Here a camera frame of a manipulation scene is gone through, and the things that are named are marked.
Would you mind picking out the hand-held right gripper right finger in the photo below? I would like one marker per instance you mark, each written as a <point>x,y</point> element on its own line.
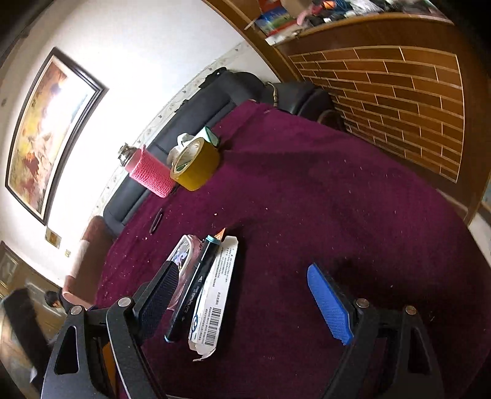
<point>330,303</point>

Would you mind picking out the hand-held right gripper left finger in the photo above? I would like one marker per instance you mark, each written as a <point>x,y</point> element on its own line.
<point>157,299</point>

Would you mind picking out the black marker teal band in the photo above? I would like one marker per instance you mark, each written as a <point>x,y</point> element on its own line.
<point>191,287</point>

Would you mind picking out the yellow taped cardboard box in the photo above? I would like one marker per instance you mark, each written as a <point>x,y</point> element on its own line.
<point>108,360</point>

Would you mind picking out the clear pink-trimmed case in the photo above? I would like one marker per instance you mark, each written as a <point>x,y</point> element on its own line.
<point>184,249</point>

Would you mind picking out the white barcode packet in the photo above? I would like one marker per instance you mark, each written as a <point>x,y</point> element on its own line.
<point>216,299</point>

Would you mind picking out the small black clip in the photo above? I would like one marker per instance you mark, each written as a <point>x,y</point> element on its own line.
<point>155,222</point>

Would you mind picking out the brown chair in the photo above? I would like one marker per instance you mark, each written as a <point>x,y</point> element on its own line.
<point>92,245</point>

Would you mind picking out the wooden pencil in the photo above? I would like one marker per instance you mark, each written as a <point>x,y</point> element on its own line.
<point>220,233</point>

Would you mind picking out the maroon velvet cloth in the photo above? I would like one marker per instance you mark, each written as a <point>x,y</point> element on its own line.
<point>307,192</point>

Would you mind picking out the bottle in pink knit sleeve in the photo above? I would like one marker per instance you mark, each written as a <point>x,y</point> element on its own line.
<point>151,174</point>

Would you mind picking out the yellow tape roll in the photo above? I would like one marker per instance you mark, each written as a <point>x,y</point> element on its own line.
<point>199,168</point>

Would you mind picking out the dark cabinet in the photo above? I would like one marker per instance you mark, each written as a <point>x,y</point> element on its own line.
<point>19,337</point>

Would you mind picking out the white crumpled cloth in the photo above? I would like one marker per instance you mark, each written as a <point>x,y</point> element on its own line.
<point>181,142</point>

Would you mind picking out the framed painting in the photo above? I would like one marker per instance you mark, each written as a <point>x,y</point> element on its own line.
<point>42,145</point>

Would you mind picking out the black leather sofa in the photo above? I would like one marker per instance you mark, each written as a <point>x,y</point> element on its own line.
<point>214,103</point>

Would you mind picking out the wooden counter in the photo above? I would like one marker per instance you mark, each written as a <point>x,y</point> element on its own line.
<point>383,96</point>

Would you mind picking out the colourful printed box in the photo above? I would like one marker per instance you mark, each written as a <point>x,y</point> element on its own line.
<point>274,20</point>

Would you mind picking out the pile of counter clutter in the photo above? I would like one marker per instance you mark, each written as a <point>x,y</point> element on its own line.
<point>364,9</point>

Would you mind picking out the yellow wall plate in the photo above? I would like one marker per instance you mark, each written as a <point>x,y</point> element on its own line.
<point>53,237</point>

